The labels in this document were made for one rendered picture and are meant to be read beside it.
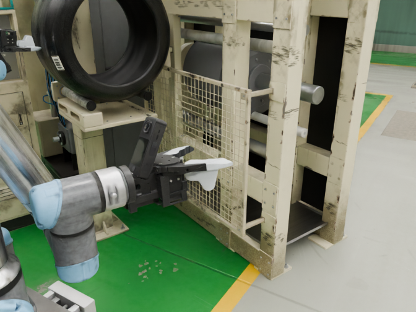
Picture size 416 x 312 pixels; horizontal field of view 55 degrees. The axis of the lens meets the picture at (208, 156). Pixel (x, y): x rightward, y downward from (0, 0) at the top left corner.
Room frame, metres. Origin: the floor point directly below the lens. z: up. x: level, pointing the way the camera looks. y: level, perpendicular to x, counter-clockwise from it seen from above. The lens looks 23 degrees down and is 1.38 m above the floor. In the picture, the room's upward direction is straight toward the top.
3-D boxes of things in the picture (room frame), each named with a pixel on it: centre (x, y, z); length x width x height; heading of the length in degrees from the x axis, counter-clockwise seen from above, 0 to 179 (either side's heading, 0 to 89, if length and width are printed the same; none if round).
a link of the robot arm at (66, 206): (0.60, 0.24, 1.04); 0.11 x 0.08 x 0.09; 123
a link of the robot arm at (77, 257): (0.61, 0.25, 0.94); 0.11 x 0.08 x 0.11; 33
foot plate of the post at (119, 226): (2.10, 0.67, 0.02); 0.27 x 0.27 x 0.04; 37
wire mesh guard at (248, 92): (1.93, 0.10, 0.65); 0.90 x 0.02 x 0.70; 37
